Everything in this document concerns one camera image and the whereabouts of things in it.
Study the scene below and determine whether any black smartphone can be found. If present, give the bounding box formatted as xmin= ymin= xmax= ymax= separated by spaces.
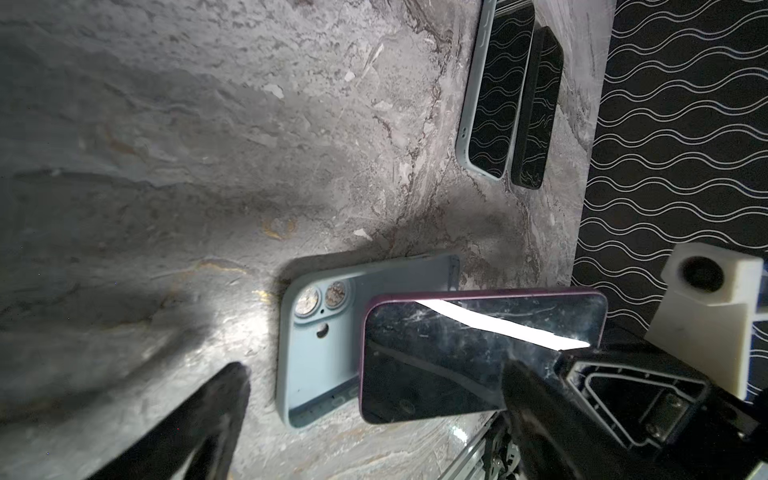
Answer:
xmin=468 ymin=1 xmax=535 ymax=179
xmin=358 ymin=288 xmax=608 ymax=425

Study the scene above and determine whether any light blue phone case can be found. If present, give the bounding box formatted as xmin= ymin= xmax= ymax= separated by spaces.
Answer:
xmin=276 ymin=253 xmax=461 ymax=429
xmin=455 ymin=1 xmax=520 ymax=181

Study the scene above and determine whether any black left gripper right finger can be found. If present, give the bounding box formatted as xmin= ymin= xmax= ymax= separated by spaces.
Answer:
xmin=502 ymin=361 xmax=648 ymax=479

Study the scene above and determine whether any black phone case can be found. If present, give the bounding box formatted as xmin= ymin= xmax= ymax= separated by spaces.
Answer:
xmin=509 ymin=26 xmax=564 ymax=190

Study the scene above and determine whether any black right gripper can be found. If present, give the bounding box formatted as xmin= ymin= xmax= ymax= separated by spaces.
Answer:
xmin=556 ymin=347 xmax=767 ymax=479

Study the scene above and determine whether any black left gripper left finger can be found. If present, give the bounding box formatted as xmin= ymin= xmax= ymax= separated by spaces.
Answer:
xmin=91 ymin=362 xmax=251 ymax=479

